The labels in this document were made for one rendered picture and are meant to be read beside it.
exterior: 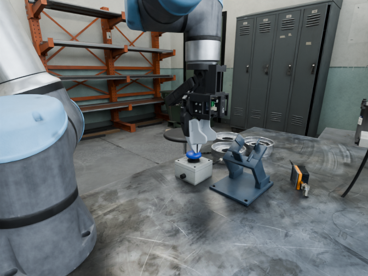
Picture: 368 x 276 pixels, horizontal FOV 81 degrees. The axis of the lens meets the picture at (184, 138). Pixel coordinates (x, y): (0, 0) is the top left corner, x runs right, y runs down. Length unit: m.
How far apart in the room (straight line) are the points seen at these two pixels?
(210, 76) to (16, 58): 0.34
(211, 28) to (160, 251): 0.41
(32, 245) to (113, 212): 0.16
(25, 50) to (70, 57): 3.88
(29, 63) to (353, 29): 3.74
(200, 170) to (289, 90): 3.01
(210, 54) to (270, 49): 3.14
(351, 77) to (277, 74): 0.95
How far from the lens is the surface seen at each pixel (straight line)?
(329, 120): 3.89
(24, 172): 0.31
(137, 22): 0.45
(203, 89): 0.48
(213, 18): 0.48
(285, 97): 3.49
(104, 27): 4.39
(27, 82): 0.44
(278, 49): 3.55
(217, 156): 0.65
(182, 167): 0.54
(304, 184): 0.55
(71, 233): 0.36
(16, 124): 0.30
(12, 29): 0.46
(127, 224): 0.43
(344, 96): 3.83
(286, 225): 0.46
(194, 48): 0.47
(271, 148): 0.74
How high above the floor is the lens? 1.07
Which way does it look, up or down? 17 degrees down
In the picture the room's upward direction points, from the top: straight up
